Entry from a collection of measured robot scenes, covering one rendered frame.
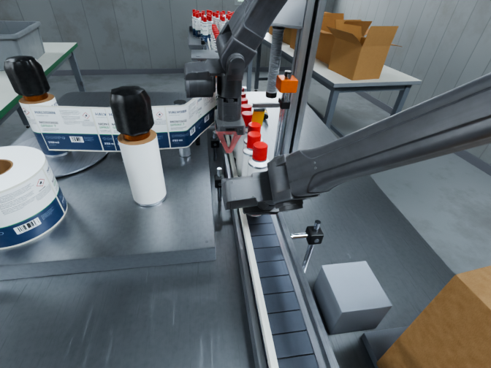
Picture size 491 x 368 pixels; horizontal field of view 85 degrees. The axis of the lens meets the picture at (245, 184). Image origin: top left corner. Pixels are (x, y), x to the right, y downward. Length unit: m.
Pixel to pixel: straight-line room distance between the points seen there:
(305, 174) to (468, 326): 0.25
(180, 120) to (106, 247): 0.43
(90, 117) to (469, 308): 0.91
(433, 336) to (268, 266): 0.31
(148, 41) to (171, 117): 4.22
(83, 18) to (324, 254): 4.84
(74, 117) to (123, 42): 4.20
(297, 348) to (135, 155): 0.52
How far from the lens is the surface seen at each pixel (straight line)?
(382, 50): 2.49
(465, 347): 0.44
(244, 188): 0.45
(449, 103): 0.28
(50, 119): 0.98
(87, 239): 0.74
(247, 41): 0.57
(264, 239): 0.66
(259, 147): 0.60
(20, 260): 0.76
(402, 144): 0.29
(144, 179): 0.71
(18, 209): 0.74
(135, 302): 0.66
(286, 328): 0.56
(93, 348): 0.64
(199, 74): 0.60
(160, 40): 5.06
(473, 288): 0.41
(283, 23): 0.77
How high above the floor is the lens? 1.38
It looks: 38 degrees down
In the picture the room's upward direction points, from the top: 4 degrees clockwise
